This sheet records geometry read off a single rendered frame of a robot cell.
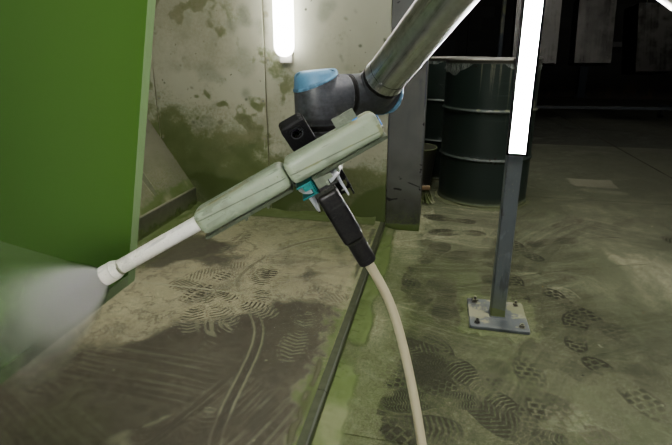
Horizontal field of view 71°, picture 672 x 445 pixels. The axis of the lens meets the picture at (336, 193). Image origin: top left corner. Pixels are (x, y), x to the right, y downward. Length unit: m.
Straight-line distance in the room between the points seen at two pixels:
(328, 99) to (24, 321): 0.63
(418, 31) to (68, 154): 0.72
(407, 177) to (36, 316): 1.97
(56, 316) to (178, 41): 2.12
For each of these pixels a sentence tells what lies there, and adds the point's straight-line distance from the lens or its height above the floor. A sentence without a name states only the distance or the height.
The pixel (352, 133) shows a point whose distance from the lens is 0.68.
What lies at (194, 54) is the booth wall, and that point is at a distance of 2.72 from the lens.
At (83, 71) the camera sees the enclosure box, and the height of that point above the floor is 0.89.
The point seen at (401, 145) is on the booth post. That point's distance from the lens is 2.44.
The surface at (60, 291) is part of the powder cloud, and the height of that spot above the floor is 0.59.
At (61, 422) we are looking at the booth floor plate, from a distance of 1.47.
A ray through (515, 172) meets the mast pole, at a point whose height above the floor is 0.55.
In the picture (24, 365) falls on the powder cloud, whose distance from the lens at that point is 0.83.
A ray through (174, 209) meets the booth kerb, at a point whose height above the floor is 0.11.
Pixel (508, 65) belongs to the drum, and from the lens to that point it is 2.89.
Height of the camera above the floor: 0.92
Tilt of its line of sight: 17 degrees down
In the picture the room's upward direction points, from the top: straight up
